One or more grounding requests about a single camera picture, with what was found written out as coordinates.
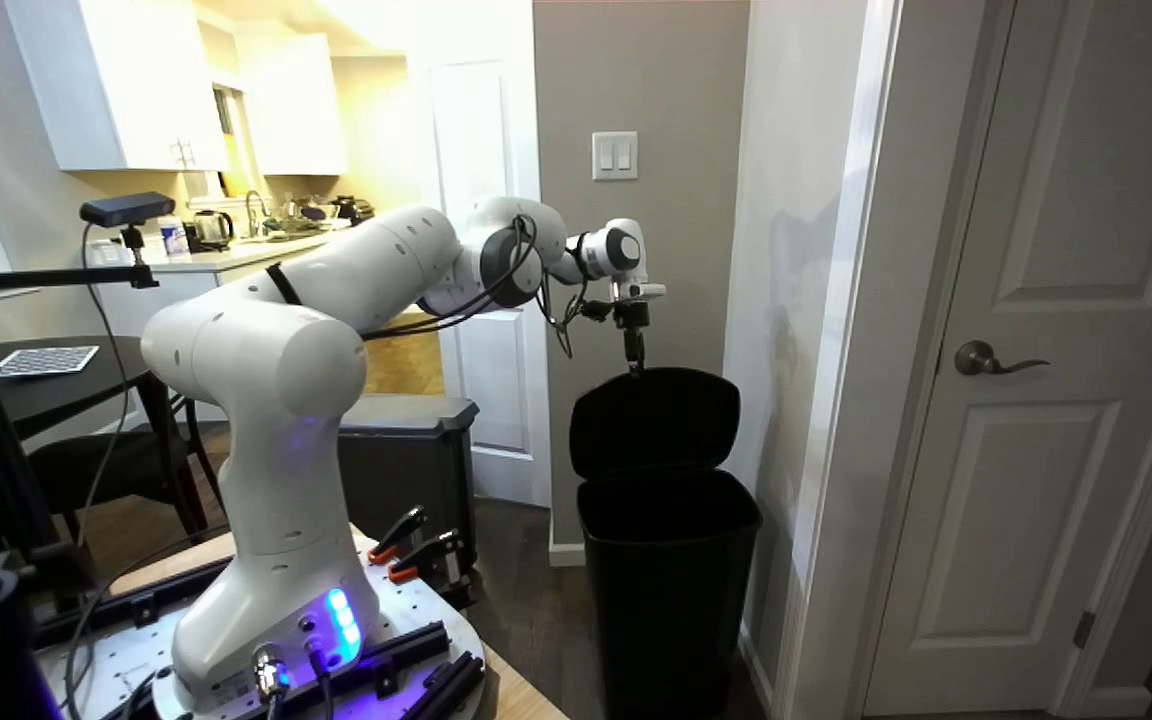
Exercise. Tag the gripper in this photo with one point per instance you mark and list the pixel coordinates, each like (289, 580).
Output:
(633, 314)

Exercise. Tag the black bin lid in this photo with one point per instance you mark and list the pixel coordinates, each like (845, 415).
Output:
(654, 420)

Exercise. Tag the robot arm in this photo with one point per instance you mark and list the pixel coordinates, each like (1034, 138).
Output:
(266, 360)

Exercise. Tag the grey bin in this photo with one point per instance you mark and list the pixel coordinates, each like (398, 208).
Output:
(406, 460)

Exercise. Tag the black bin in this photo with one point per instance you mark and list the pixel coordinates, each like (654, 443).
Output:
(666, 590)

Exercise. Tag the white panel door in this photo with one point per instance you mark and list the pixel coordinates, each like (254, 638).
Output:
(476, 140)
(1046, 480)

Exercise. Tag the black orange spring clamp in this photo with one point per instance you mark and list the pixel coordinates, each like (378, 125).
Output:
(398, 532)
(428, 555)

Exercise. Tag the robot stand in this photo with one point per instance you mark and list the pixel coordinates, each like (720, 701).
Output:
(416, 640)

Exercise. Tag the kitchen tap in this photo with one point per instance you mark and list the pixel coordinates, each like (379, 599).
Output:
(254, 212)

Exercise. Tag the kitchen counter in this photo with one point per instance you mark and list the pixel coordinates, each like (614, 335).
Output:
(236, 255)

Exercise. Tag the kettle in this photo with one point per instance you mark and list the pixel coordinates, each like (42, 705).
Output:
(212, 230)

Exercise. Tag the black chair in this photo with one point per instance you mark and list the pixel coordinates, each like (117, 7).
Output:
(96, 465)

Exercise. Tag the checkerboard sheet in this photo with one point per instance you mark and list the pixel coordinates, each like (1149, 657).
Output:
(44, 360)

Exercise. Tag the round black table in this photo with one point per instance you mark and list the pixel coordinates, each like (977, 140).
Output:
(46, 395)

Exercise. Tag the white light switch plate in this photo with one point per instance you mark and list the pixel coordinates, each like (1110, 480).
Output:
(615, 156)

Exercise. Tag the white wall cabinet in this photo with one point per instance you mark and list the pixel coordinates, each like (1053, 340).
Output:
(291, 105)
(116, 80)

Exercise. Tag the camera on mount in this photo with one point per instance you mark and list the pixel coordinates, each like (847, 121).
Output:
(126, 209)

